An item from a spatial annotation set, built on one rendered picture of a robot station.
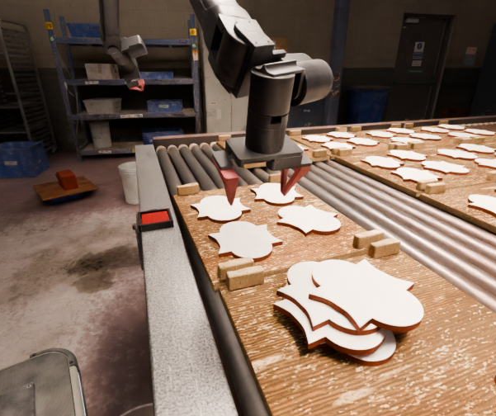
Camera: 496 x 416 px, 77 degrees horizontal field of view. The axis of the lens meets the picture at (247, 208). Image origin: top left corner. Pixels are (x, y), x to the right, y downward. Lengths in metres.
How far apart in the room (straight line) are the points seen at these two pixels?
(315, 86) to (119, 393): 1.44
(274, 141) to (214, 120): 4.74
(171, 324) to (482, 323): 0.42
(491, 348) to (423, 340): 0.08
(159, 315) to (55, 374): 0.98
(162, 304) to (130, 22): 5.33
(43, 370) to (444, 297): 1.32
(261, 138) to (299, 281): 0.21
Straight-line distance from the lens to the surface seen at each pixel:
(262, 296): 0.49
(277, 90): 0.42
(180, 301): 0.52
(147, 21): 5.67
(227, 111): 5.18
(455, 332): 0.51
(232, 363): 0.44
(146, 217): 0.77
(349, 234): 0.68
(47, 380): 1.45
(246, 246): 0.58
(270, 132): 0.44
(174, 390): 0.42
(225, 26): 0.46
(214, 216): 0.70
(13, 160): 4.78
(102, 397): 1.63
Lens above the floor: 1.25
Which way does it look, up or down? 24 degrees down
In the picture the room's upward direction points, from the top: straight up
